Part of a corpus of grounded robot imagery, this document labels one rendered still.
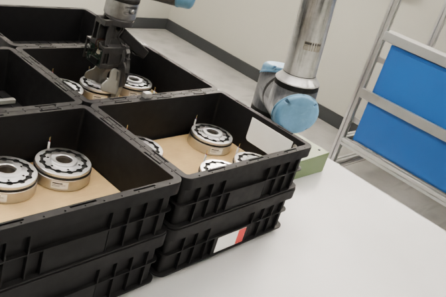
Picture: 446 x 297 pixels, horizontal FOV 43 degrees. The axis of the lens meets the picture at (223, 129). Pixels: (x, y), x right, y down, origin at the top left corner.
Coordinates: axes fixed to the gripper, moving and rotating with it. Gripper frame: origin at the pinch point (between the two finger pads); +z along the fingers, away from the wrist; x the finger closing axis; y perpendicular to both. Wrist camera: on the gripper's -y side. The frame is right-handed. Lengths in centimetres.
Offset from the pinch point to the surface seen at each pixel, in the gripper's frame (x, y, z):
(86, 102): 17.5, 19.9, -8.3
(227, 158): 33.3, -10.6, 0.7
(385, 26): -25, -191, -12
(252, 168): 48.3, 2.0, -8.3
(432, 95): 13, -190, 9
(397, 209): 58, -63, 12
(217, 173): 48, 13, -9
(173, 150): 26.3, 0.3, 1.0
